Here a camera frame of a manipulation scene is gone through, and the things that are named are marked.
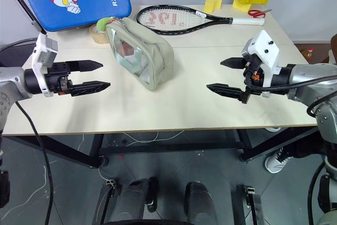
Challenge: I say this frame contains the black metal table frame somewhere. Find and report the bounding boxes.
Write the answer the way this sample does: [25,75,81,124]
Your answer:
[0,126,321,169]

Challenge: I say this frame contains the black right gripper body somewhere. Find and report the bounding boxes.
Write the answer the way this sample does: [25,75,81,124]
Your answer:
[241,54,264,97]

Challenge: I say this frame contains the clear packing tape roll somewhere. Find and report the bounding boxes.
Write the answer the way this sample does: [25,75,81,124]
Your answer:
[88,23,110,45]

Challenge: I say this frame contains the black trouser leg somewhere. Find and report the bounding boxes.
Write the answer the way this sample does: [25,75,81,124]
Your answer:
[280,140,326,160]

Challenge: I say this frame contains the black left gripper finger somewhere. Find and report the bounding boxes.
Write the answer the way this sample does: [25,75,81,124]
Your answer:
[71,80,112,97]
[66,60,104,73]

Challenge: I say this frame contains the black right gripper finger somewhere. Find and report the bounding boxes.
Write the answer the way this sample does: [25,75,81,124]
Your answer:
[220,57,247,70]
[206,83,250,105]

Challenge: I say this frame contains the blue cartoon kick pad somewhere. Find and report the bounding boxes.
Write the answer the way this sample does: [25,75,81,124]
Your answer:
[22,0,133,33]

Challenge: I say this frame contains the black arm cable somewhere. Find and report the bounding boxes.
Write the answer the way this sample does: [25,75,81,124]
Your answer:
[246,73,337,118]
[15,100,55,225]

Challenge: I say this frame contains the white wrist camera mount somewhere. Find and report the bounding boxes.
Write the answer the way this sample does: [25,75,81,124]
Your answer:
[241,30,281,97]
[31,33,59,98]

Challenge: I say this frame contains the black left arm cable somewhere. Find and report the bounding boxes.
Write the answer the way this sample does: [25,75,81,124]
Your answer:
[15,100,55,225]

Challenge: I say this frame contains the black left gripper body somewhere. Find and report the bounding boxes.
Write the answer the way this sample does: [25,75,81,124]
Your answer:
[44,61,74,97]

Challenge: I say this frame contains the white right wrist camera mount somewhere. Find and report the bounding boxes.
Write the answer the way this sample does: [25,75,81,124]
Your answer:
[241,30,281,97]

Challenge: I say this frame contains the white thin cord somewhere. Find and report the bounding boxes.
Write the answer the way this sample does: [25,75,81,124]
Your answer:
[15,129,186,211]

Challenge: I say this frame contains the beige zippered pouch bag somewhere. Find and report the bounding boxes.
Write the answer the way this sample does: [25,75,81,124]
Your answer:
[105,17,175,93]

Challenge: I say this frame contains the red handled scissors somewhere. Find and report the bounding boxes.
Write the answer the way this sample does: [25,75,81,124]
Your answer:
[247,8,273,19]

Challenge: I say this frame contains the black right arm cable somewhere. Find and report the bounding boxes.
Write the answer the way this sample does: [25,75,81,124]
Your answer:
[246,73,337,118]

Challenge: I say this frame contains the black metal pole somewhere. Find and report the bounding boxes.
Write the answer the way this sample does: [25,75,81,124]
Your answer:
[0,0,48,35]

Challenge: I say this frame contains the green tennis ball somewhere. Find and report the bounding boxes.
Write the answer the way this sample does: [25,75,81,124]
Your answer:
[96,17,117,32]

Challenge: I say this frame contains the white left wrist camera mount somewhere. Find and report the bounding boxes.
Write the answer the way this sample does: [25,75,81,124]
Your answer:
[31,33,59,98]

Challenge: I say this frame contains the black tennis racket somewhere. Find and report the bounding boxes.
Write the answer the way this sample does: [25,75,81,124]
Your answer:
[136,4,265,36]

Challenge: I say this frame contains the dark rounded robot foot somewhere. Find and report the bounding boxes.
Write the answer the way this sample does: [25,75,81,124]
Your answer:
[112,177,160,225]
[183,181,220,225]

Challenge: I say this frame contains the black strap with buckle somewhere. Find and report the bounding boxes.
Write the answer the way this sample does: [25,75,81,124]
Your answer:
[93,179,120,225]
[236,184,265,225]

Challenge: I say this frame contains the white sneaker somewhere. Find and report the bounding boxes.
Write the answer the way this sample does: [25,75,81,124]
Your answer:
[264,148,294,174]

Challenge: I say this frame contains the yellow drink bottle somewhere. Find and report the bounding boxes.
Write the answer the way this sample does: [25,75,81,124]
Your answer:
[300,47,315,64]

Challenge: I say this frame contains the yellow paper sheet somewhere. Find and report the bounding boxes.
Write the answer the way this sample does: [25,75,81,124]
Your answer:
[232,0,253,13]

